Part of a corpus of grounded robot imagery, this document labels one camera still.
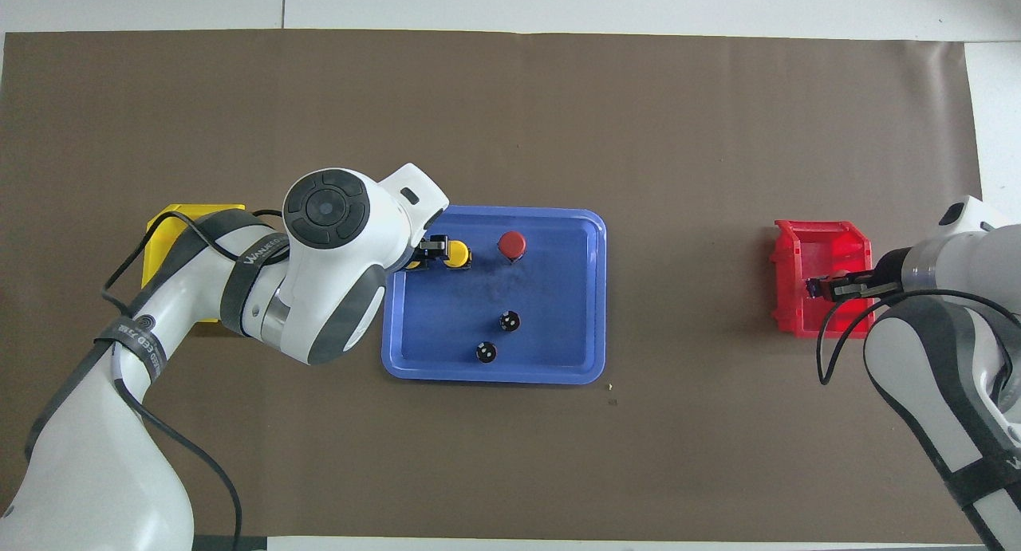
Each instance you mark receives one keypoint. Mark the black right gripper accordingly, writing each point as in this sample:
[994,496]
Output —
[889,276]

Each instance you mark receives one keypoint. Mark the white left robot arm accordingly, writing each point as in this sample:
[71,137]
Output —
[319,256]

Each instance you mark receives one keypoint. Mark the black cylindrical capacitor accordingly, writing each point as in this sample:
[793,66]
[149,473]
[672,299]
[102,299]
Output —
[510,321]
[486,352]

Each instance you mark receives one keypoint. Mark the yellow plastic bin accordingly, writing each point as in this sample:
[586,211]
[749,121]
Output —
[159,240]

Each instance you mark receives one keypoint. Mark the yellow push button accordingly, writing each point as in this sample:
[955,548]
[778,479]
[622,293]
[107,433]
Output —
[459,254]
[413,262]

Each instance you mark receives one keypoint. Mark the blue plastic tray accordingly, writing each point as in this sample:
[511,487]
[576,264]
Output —
[550,296]

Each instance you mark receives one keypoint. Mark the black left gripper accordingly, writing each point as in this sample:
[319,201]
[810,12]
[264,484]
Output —
[437,242]

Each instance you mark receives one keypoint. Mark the red plastic bin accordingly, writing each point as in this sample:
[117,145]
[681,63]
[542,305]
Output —
[798,312]

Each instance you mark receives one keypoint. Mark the brown paper table mat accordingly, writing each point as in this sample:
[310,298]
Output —
[510,120]

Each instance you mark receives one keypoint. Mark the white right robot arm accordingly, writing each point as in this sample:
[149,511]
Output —
[957,336]

